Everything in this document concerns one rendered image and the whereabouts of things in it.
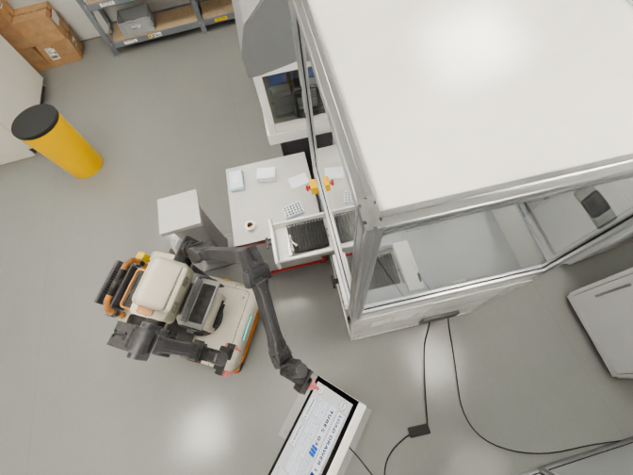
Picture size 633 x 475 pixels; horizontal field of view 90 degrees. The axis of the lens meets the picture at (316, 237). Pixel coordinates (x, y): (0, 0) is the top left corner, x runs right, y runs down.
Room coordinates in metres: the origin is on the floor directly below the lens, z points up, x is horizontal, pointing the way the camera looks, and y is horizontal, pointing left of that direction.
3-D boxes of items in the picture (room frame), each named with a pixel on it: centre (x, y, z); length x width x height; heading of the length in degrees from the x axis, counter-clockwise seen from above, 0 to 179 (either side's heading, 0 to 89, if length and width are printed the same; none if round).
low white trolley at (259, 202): (1.21, 0.25, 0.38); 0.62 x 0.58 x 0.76; 2
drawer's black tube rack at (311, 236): (0.81, 0.05, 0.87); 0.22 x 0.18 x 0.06; 92
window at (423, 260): (0.30, -0.57, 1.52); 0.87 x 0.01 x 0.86; 92
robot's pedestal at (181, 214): (1.23, 0.89, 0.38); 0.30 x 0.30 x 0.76; 6
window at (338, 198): (0.77, -0.10, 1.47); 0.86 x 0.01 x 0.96; 2
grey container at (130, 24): (4.57, 1.74, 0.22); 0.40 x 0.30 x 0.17; 96
